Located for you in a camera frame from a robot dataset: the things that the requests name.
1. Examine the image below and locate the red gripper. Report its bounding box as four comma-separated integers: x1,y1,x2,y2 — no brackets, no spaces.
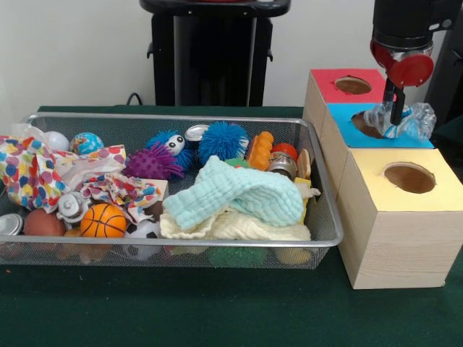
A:
369,39,435,127

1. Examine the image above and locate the light blue knitted cloth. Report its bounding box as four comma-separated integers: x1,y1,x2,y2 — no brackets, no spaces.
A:
162,155,305,231

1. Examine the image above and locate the cream knitted cloth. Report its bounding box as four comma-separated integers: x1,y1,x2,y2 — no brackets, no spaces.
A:
159,187,322,241

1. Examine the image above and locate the purple spiky toy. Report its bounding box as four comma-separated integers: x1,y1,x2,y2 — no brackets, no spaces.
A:
124,142,184,181

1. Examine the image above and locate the colourful patterned cloth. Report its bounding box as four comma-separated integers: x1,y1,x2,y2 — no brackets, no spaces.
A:
81,172,163,223
0,124,127,213

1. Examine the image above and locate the wooden box with three holes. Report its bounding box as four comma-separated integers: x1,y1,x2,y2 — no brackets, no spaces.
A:
302,68,463,290

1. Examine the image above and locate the shallow mesh bin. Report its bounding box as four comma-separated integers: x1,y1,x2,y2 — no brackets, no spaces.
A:
0,111,344,270

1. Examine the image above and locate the dark green side tablecloth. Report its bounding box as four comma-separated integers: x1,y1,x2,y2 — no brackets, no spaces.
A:
426,115,463,153

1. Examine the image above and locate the orange and purple toy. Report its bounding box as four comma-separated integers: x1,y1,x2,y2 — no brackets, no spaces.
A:
247,131,275,171

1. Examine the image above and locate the blue spiky ball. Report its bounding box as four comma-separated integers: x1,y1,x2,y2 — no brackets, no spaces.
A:
145,129,196,171
197,121,250,163

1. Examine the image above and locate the small globe ball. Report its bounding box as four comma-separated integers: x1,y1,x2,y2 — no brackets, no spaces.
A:
69,132,105,155

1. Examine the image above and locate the small orange basketball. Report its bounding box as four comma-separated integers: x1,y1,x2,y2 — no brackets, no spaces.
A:
80,203,127,239

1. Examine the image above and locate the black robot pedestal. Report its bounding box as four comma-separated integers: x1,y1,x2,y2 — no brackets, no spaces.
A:
139,0,292,108

